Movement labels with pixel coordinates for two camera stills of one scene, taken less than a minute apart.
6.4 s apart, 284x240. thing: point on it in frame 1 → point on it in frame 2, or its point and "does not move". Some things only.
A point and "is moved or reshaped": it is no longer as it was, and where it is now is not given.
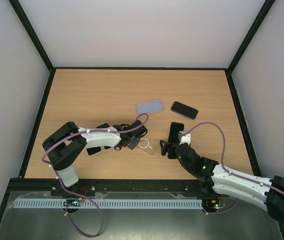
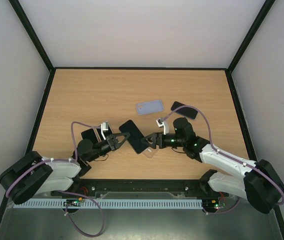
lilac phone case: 149,106 does not move
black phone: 174,128 is moved or reshaped
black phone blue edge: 184,110 does not move
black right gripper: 171,149 → 158,140
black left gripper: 132,146 → 113,137
